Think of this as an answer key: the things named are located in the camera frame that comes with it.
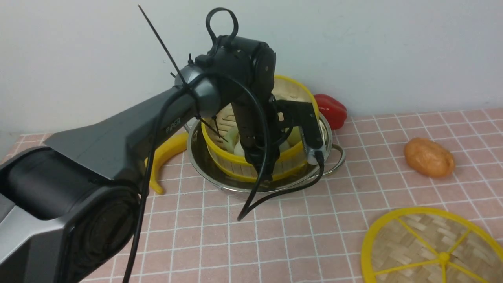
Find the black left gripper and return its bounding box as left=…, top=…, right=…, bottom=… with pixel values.
left=231, top=93, right=281, bottom=181

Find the yellow rimmed bamboo steamer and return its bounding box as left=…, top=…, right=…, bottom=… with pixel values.
left=201, top=75, right=319, bottom=182

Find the yellow rimmed bamboo steamer lid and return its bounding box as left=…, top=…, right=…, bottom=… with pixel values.
left=360, top=207, right=503, bottom=283

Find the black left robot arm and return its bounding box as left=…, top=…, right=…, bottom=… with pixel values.
left=1, top=36, right=275, bottom=283

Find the stainless steel pot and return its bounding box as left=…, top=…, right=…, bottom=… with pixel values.
left=187, top=114, right=346, bottom=198

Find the yellow-green bun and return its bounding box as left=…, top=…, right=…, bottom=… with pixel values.
left=287, top=127, right=302, bottom=147

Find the yellow banana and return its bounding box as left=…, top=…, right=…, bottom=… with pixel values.
left=149, top=132, right=189, bottom=195

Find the red bell pepper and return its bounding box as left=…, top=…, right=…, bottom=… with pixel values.
left=314, top=94, right=347, bottom=130

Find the pink checkered tablecloth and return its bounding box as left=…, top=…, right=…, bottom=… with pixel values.
left=0, top=109, right=503, bottom=283

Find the orange potato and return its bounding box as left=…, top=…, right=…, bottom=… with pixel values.
left=404, top=137, right=456, bottom=178

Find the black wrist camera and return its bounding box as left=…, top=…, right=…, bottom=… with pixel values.
left=275, top=100, right=326, bottom=165

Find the black cable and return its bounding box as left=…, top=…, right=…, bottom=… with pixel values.
left=122, top=73, right=326, bottom=283

